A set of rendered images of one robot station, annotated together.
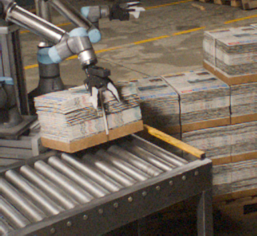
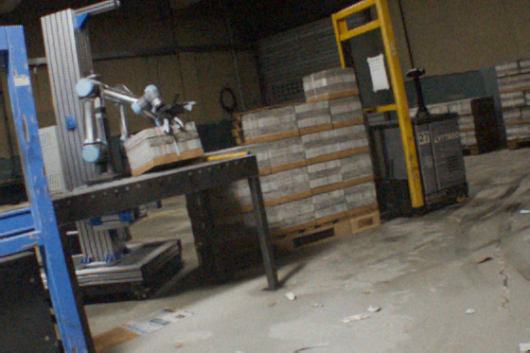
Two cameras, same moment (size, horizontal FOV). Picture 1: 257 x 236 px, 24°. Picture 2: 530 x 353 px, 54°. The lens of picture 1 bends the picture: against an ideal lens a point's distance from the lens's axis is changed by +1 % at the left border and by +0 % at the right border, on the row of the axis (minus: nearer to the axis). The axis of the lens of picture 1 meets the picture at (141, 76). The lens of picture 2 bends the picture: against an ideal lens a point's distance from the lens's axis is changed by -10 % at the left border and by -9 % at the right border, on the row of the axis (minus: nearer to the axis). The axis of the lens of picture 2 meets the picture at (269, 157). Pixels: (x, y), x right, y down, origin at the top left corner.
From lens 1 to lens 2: 1.36 m
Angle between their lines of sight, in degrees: 17
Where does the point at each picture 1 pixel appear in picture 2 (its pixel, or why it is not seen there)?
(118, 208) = (192, 176)
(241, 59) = (271, 121)
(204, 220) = (256, 199)
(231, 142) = (274, 187)
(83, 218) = (169, 178)
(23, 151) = not seen: hidden behind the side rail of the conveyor
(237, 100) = (273, 153)
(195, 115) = not seen: hidden behind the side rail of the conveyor
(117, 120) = (184, 147)
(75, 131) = (156, 151)
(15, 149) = not seen: hidden behind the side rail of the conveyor
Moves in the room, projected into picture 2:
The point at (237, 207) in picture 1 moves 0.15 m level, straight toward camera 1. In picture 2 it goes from (289, 240) to (290, 244)
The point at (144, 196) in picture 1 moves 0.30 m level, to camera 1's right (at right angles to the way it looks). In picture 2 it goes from (210, 171) to (265, 161)
